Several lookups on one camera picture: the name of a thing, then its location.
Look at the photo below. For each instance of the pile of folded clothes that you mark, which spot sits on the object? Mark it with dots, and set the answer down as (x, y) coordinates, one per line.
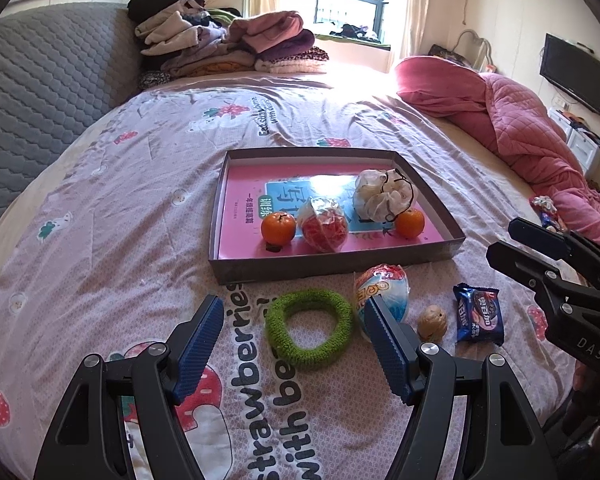
(205, 45)

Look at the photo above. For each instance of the strawberry print bed sheet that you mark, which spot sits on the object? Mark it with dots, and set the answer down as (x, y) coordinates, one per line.
(130, 185)

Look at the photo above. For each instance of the small colourful toy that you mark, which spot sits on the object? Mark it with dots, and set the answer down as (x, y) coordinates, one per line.
(547, 210)

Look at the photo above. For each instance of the blue ball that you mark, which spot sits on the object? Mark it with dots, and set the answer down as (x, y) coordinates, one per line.
(387, 290)

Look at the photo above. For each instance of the barred window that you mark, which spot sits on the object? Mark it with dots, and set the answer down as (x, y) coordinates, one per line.
(350, 10)

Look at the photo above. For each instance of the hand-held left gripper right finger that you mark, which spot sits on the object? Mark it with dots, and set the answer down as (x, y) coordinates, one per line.
(390, 355)

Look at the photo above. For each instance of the dark blue cookie packet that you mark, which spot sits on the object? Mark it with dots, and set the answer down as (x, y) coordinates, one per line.
(477, 315)

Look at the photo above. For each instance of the orange with dark leaf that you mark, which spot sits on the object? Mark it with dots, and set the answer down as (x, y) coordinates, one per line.
(278, 228)

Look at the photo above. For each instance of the white storage drawers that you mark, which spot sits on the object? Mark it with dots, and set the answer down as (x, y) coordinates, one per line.
(580, 142)

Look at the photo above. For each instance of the grey quilted headboard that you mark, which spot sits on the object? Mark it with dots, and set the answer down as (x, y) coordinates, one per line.
(40, 85)

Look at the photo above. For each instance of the black flat television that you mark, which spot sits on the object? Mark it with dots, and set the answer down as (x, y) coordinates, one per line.
(575, 72)

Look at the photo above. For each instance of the red ball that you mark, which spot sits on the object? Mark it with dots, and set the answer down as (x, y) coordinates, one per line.
(325, 230)

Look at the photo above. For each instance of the small orange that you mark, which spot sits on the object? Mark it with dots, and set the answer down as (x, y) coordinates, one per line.
(410, 224)

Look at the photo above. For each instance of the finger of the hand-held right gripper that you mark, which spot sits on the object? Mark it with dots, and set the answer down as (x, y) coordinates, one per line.
(517, 262)
(545, 237)

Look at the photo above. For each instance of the pink quilted blanket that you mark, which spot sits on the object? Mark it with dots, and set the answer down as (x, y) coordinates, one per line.
(505, 110)

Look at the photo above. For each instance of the walnut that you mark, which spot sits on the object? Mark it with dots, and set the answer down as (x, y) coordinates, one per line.
(432, 322)

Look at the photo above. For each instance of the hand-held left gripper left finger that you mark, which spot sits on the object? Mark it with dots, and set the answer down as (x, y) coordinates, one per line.
(197, 350)

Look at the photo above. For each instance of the grey shallow cardboard box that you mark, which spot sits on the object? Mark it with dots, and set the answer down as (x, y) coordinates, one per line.
(280, 270)

